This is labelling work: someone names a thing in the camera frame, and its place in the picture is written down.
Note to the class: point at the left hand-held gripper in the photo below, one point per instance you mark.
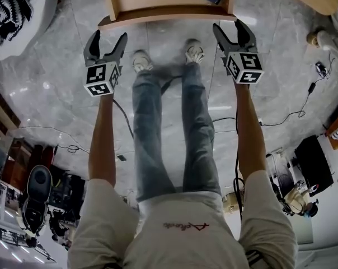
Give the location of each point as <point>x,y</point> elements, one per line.
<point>102,77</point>

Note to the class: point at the black table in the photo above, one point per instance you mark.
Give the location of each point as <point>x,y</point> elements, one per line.
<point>313,164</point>

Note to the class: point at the person's right leg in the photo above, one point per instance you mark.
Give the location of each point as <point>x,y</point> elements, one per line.
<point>198,122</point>

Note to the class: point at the person's right forearm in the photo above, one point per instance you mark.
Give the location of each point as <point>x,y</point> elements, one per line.
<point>250,136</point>

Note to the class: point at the black white striped blanket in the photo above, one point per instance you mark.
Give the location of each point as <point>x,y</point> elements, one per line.
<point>4,15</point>

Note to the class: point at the person's left leg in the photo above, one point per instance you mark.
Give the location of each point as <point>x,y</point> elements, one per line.
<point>149,122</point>

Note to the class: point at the white round armchair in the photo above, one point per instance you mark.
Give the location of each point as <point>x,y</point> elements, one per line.
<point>43,15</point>

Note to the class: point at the person's left shoe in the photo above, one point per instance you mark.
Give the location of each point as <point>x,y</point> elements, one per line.
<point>142,62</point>

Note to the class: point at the person's left forearm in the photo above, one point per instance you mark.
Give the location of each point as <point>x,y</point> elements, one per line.
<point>102,136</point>

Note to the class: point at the person's shoe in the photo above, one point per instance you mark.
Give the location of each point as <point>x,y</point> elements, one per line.
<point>142,62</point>
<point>194,50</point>

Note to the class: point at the person's white t-shirt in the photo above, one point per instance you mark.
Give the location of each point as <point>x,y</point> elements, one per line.
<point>171,248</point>

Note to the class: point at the small floor device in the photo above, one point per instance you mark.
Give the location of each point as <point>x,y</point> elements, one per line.
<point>321,69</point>

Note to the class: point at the person's right shoe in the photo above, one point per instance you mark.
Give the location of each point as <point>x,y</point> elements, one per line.
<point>194,50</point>

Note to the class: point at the person's leg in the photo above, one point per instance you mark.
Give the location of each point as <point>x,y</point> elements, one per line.
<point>149,122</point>
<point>198,122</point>

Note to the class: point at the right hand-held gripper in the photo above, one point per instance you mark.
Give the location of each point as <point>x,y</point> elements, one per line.
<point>244,66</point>

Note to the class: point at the wooden sofa frame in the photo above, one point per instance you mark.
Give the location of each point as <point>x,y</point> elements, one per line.
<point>329,130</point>

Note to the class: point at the black phone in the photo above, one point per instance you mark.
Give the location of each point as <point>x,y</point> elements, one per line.
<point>25,10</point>

